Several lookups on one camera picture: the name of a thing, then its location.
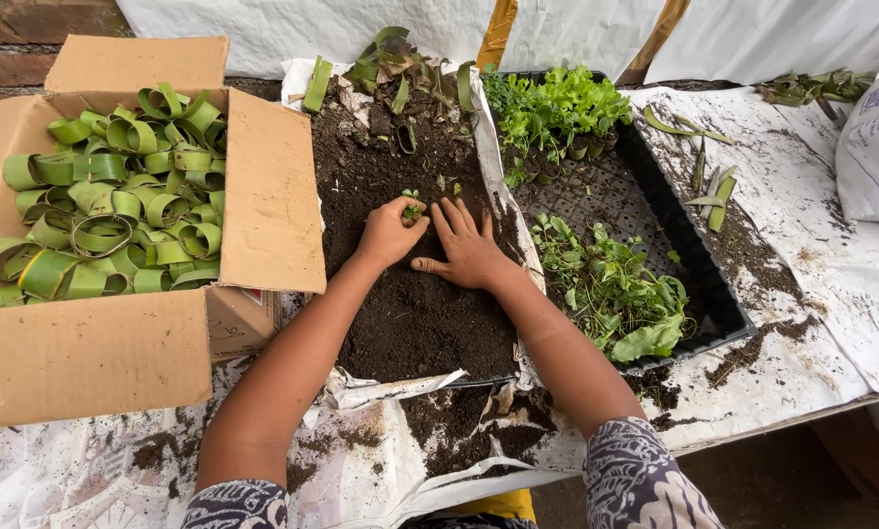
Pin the person's right hand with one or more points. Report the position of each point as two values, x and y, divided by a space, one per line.
472 253

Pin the person's left hand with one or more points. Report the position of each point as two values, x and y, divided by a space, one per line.
384 235

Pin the person's left fingers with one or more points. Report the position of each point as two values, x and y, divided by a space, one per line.
408 209

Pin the small green seedling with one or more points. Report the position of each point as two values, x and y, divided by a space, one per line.
412 206

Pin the tiny loose seedling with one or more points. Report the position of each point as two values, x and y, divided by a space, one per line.
440 181

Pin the heap of dark soil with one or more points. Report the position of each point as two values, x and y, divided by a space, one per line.
417 294

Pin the white soil sack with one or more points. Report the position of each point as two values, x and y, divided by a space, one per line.
495 176

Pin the heap of leaf scraps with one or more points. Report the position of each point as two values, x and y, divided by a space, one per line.
403 70

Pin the folded green leaf strip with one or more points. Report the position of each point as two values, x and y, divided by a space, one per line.
317 84

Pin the group of potted green seedlings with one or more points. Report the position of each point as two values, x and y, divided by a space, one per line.
557 110

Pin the white hanging tarp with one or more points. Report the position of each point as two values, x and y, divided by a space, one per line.
381 29

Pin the pile of loose uprooted seedlings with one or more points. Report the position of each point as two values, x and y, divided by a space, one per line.
616 294

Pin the black plastic seedling tray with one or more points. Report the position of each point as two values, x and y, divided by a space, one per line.
675 242

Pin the long curved leaf strip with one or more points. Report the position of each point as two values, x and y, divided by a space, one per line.
678 128

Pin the pile of green leaf rings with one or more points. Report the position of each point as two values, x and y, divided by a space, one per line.
116 206

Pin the narrow dark leaf strip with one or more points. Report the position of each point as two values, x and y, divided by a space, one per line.
700 165

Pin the yellow garment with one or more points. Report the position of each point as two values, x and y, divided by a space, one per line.
495 505

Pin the bunch of short leaf strips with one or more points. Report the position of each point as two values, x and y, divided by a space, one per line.
717 197

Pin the brown cardboard box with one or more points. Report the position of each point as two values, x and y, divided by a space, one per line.
116 353

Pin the person's left patterned sleeve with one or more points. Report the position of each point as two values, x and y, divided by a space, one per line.
237 505

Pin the person's patterned sleeve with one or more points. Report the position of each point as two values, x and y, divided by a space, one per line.
237 505
645 477

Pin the person's right patterned sleeve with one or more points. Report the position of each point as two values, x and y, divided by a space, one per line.
645 477

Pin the white plastic table cover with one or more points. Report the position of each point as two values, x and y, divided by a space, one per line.
814 279

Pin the heap of wilted leaf trimmings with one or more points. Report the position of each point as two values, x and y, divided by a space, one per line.
814 87

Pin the white printed fertilizer bag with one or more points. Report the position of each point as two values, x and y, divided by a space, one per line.
877 147

